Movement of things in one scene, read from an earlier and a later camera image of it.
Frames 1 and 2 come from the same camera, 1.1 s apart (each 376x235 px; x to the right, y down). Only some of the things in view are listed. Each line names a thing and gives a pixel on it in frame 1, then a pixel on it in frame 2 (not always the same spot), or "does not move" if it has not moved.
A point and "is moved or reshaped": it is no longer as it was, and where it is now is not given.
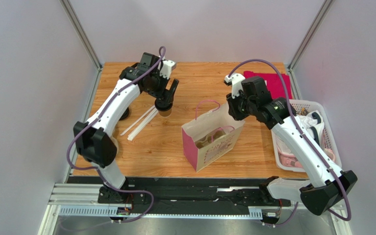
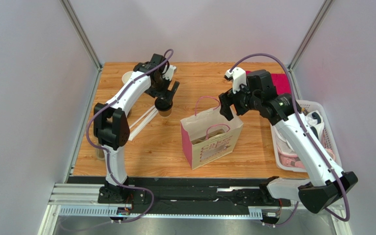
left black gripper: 164,95 does not move
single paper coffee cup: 165,113 does not move
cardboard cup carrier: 214,134 is moved or reshaped
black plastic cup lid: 163,106 does not move
